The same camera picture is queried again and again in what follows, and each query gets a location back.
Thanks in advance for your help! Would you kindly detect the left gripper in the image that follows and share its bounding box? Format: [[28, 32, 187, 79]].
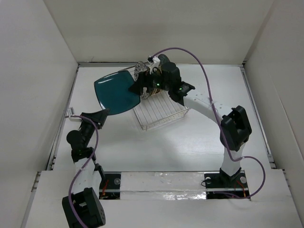
[[78, 108, 109, 146]]

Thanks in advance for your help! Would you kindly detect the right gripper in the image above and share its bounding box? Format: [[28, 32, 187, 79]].
[[128, 66, 171, 96]]

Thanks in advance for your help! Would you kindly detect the blue floral white plate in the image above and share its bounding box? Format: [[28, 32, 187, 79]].
[[134, 61, 150, 100]]

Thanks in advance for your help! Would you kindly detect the square teal plate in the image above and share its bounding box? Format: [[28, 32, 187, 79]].
[[94, 70, 141, 115]]

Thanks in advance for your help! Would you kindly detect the brown gold patterned plate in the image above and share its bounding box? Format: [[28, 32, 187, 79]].
[[150, 88, 163, 95]]

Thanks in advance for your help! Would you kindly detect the round teal plate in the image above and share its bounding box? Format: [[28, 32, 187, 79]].
[[158, 54, 170, 65]]

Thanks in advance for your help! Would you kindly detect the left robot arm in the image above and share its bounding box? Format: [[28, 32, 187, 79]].
[[62, 109, 110, 228]]

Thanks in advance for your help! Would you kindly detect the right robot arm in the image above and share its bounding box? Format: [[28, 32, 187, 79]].
[[129, 62, 252, 187]]

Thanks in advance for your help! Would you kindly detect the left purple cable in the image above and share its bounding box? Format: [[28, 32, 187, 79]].
[[67, 115, 100, 228]]

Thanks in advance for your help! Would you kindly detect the purple cable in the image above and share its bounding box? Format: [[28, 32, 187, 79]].
[[152, 47, 266, 199], [67, 115, 100, 228]]

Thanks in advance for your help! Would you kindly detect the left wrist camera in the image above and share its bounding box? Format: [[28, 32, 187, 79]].
[[65, 107, 80, 122]]

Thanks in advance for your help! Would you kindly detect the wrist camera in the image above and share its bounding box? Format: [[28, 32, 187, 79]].
[[148, 57, 160, 74], [65, 107, 80, 122]]

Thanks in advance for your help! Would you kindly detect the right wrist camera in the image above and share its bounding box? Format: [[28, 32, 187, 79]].
[[148, 57, 160, 74]]

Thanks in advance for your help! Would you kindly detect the wire dish rack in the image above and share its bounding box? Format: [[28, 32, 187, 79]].
[[123, 66, 190, 131]]

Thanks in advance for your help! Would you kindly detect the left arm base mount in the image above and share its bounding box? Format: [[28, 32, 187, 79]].
[[99, 172, 122, 200]]

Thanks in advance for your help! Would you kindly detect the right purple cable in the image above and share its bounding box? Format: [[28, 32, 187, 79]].
[[152, 47, 266, 199]]

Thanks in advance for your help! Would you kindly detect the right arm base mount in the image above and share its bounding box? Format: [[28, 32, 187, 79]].
[[201, 169, 249, 200]]

